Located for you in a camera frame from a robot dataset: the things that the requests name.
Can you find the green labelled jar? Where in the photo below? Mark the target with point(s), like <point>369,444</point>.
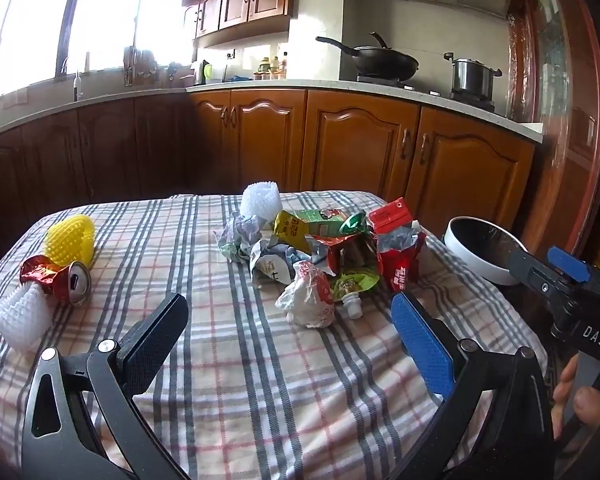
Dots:
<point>264,70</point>

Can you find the black gas stove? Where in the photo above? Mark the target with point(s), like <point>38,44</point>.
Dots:
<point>472,104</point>

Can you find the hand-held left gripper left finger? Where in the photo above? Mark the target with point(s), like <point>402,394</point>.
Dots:
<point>155,330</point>

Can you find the green spout pouch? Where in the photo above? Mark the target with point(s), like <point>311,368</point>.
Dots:
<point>355,282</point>

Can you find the white foam fruit net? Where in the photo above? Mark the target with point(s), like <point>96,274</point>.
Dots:
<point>22,317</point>
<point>260,200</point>

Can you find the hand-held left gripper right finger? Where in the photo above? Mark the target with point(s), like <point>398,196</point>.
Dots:
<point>425,345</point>

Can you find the crumpled white printed paper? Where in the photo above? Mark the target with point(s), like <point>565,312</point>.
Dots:
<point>270,265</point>

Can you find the crushed red drink can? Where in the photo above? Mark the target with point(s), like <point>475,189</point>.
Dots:
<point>55,280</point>

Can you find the white wrapper with red print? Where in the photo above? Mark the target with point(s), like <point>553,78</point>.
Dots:
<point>305,295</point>

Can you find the green dish soap bottle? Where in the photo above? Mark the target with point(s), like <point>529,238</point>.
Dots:
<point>208,72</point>

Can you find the plaid tablecloth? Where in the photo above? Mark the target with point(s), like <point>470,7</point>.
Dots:
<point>260,385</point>

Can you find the yellow foam fruit net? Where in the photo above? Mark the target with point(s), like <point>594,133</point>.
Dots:
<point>70,240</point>

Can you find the white bin with black liner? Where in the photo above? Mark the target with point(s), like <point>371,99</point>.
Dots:
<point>480,271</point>

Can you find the yellow snack wrapper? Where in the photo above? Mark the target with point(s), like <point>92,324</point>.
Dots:
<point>290,227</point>

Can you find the green drink carton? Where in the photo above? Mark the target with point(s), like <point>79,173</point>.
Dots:
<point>322,216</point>

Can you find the crumpled grey paper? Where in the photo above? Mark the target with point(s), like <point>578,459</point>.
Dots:
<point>237,237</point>

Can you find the red and white carton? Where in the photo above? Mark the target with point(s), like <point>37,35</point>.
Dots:
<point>387,215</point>

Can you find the small white bottle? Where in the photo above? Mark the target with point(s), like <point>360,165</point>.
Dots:
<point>78,87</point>

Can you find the kitchen window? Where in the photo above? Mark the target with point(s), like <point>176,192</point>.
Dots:
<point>105,25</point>

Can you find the wooden base cabinets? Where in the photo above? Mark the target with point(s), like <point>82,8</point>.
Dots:
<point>355,145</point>

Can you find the torn red foil bag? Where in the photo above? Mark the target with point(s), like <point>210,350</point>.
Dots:
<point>340,252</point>

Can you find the blue cloth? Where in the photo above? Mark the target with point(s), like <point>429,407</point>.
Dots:
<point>241,78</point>

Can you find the steel cooking pot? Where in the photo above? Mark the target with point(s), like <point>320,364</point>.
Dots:
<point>472,77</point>

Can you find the red snack bag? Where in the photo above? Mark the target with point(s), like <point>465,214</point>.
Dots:
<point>400,265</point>

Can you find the black wok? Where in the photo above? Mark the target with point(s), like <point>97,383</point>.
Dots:
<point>385,62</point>

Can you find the wooden glass door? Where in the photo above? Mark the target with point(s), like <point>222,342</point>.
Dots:
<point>560,110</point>

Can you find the person's right hand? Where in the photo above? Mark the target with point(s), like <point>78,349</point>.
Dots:
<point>592,407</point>

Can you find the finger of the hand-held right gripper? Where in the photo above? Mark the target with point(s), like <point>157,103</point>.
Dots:
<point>537,275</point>
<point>570,264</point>

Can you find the utensil rack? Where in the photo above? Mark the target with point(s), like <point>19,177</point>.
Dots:
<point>140,67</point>

